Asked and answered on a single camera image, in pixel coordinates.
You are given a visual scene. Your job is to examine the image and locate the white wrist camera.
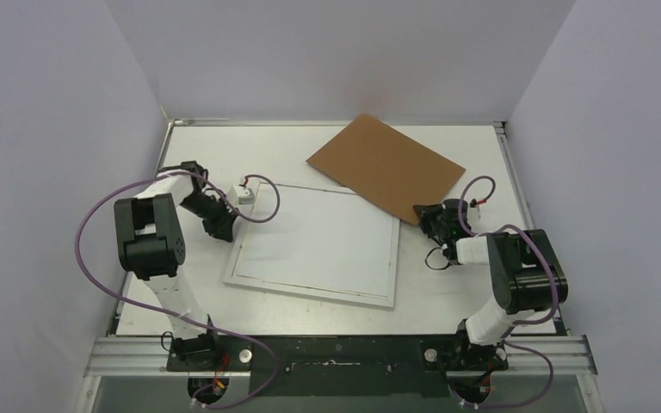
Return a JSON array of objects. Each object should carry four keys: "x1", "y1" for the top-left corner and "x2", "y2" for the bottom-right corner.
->
[
  {"x1": 226, "y1": 177, "x2": 255, "y2": 207},
  {"x1": 466, "y1": 199, "x2": 486, "y2": 225}
]

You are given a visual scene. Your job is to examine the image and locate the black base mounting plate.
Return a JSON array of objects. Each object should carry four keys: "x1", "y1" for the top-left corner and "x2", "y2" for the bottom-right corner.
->
[{"x1": 161, "y1": 333, "x2": 509, "y2": 405}]

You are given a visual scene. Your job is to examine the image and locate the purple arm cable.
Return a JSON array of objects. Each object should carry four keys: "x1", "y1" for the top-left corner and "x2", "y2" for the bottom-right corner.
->
[
  {"x1": 73, "y1": 170, "x2": 281, "y2": 411},
  {"x1": 450, "y1": 175, "x2": 562, "y2": 410}
]

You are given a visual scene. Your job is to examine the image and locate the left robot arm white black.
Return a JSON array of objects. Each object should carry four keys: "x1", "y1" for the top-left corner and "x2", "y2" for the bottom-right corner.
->
[{"x1": 114, "y1": 161, "x2": 237, "y2": 371}]

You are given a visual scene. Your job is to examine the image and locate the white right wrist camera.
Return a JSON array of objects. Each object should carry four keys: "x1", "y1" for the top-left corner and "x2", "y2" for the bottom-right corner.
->
[{"x1": 466, "y1": 199, "x2": 486, "y2": 225}]

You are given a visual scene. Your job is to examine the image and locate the aluminium front rail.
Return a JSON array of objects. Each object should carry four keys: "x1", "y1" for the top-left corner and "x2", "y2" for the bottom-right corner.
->
[{"x1": 85, "y1": 336, "x2": 598, "y2": 377}]

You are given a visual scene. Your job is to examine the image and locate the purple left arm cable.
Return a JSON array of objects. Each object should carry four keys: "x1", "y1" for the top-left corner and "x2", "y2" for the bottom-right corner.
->
[{"x1": 73, "y1": 170, "x2": 281, "y2": 411}]

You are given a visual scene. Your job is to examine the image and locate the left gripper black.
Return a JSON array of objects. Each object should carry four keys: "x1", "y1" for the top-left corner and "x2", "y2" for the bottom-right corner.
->
[{"x1": 180, "y1": 193, "x2": 240, "y2": 243}]

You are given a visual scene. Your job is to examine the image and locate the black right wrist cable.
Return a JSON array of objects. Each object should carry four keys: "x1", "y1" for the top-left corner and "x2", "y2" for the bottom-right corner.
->
[{"x1": 423, "y1": 244, "x2": 460, "y2": 273}]

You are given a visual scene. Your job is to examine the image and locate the white picture frame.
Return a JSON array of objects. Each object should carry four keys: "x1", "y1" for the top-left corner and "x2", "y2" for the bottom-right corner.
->
[{"x1": 223, "y1": 180, "x2": 402, "y2": 310}]

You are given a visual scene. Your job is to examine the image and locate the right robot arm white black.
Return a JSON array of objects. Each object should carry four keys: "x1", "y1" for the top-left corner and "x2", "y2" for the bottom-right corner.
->
[{"x1": 413, "y1": 199, "x2": 568, "y2": 370}]

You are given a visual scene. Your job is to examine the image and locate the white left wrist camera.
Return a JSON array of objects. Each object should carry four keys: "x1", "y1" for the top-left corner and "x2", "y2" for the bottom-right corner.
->
[{"x1": 226, "y1": 177, "x2": 255, "y2": 207}]

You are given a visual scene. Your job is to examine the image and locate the white brown backing board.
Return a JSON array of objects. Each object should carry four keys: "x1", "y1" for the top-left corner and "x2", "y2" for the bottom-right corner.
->
[{"x1": 306, "y1": 114, "x2": 466, "y2": 225}]

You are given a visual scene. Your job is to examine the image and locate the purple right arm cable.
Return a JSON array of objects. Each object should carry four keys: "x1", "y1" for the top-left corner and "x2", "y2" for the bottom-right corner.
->
[{"x1": 450, "y1": 175, "x2": 562, "y2": 410}]

